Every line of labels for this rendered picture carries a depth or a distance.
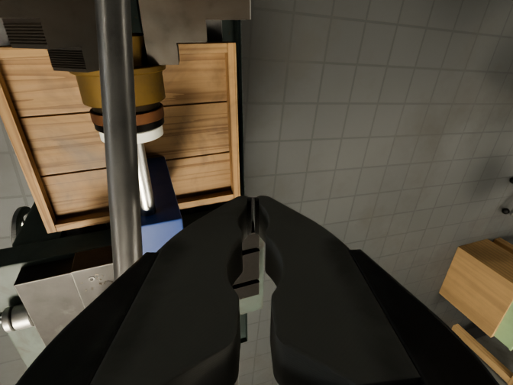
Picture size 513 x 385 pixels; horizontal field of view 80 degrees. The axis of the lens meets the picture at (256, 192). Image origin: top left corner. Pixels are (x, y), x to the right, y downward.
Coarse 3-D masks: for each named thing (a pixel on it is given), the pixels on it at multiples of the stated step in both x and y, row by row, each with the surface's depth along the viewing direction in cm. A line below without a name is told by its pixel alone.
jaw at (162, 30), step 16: (144, 0) 28; (160, 0) 29; (176, 0) 29; (192, 0) 29; (208, 0) 29; (224, 0) 29; (240, 0) 30; (144, 16) 29; (160, 16) 29; (176, 16) 29; (192, 16) 30; (208, 16) 30; (224, 16) 30; (240, 16) 30; (144, 32) 29; (160, 32) 30; (176, 32) 30; (192, 32) 30; (160, 48) 30; (176, 48) 31; (160, 64) 31; (176, 64) 31
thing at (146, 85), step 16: (144, 48) 31; (144, 64) 31; (80, 80) 30; (96, 80) 29; (144, 80) 30; (160, 80) 32; (96, 96) 30; (144, 96) 31; (160, 96) 33; (96, 112) 32; (144, 112) 32; (160, 112) 34; (96, 128) 33; (144, 128) 32
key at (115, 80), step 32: (96, 0) 11; (128, 0) 11; (128, 32) 11; (128, 64) 11; (128, 96) 12; (128, 128) 12; (128, 160) 12; (128, 192) 12; (128, 224) 12; (128, 256) 13
